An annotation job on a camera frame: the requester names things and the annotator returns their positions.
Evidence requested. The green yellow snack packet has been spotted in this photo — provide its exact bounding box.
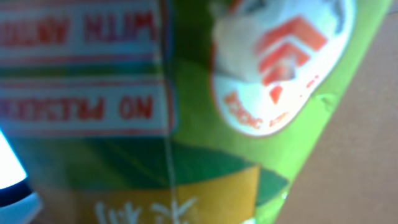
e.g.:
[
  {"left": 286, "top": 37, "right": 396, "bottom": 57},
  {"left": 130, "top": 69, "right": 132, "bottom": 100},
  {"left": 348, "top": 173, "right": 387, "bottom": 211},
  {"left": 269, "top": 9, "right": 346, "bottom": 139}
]
[{"left": 1, "top": 0, "right": 391, "bottom": 223}]

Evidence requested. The white barcode scanner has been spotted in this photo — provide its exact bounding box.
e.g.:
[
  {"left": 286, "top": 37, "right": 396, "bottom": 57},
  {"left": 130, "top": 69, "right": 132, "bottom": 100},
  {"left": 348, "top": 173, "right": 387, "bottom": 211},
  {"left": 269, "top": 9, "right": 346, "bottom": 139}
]
[{"left": 1, "top": 134, "right": 42, "bottom": 224}]

